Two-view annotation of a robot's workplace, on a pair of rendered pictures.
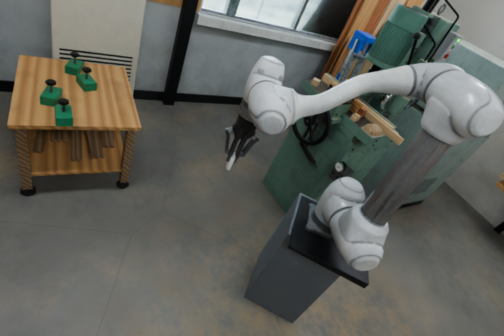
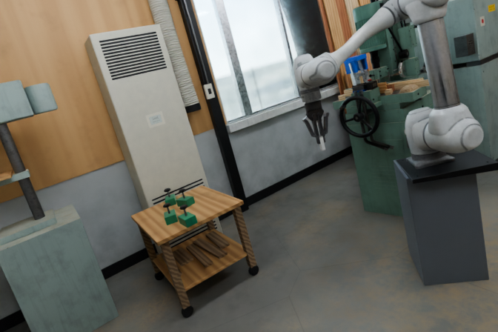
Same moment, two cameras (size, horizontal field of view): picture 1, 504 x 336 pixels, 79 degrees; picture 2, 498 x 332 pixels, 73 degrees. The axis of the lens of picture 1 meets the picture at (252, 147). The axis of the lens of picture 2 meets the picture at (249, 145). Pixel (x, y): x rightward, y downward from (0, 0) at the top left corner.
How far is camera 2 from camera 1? 0.76 m
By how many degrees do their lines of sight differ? 25
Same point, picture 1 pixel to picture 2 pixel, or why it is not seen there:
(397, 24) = (362, 18)
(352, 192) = (422, 112)
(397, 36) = not seen: hidden behind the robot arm
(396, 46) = not seen: hidden behind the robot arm
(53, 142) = (184, 265)
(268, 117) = (321, 66)
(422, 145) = (426, 32)
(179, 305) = (373, 319)
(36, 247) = not seen: outside the picture
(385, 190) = (435, 78)
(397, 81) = (380, 18)
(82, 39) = (164, 184)
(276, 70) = (307, 57)
